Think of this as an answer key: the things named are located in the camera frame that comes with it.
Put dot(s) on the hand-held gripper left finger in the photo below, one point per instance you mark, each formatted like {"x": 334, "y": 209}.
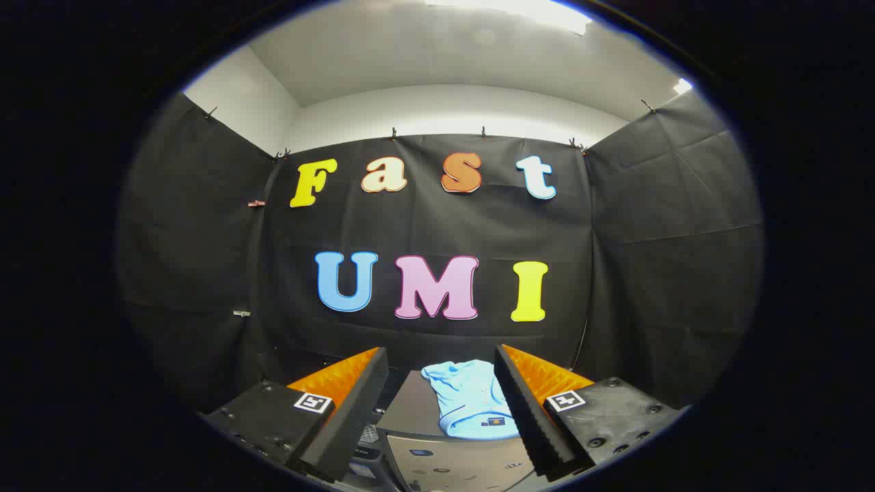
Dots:
{"x": 355, "y": 417}

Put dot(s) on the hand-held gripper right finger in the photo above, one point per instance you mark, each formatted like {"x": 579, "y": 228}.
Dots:
{"x": 523, "y": 410}

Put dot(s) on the light blue shirt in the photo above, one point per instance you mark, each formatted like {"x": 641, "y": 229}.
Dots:
{"x": 468, "y": 400}

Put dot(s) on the grey washing machine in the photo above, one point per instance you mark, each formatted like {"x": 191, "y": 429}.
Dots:
{"x": 374, "y": 471}

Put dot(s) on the black backdrop cloth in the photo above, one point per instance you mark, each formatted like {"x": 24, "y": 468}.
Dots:
{"x": 444, "y": 225}

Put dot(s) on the row of black cloth clips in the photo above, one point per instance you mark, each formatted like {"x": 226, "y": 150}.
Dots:
{"x": 394, "y": 134}

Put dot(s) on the small ceiling light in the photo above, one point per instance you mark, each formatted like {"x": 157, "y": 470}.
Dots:
{"x": 682, "y": 86}

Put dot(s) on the large ceiling light panel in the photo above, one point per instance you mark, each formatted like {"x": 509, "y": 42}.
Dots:
{"x": 519, "y": 10}

